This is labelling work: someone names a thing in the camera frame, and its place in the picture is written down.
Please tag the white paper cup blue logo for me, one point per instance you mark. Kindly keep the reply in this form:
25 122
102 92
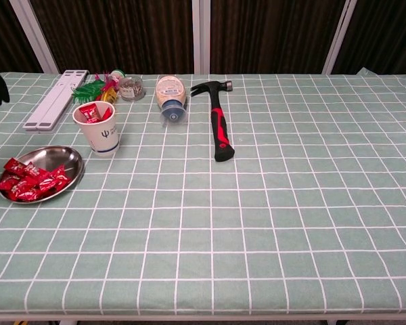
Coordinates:
103 135

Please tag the white folding laptop stand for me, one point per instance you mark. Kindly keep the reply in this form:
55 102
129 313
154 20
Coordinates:
50 105

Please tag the green feather shuttlecock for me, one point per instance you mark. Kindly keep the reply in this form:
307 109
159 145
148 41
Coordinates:
86 91

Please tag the round stainless steel plate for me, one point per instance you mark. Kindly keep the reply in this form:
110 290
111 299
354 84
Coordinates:
57 157

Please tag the pink yellow feather shuttlecock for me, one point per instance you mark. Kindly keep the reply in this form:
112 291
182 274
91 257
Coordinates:
109 90

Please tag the green tape roll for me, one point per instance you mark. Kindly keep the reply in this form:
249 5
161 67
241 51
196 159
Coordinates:
117 72

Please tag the clear jar of metal clips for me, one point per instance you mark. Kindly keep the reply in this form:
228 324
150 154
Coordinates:
132 89

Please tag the dark brown curtain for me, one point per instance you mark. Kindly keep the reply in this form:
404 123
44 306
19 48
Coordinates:
122 34

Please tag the sauce bottle with blue cap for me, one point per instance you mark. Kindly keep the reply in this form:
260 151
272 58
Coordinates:
169 89

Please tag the red black claw hammer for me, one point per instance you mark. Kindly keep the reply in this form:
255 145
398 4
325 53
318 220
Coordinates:
221 132

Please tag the green checked tablecloth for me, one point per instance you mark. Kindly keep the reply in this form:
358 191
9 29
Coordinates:
257 203

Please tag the white metal frame post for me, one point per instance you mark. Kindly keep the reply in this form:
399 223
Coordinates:
34 37
201 34
340 37

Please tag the white metal table frame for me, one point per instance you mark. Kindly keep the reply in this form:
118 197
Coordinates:
203 318

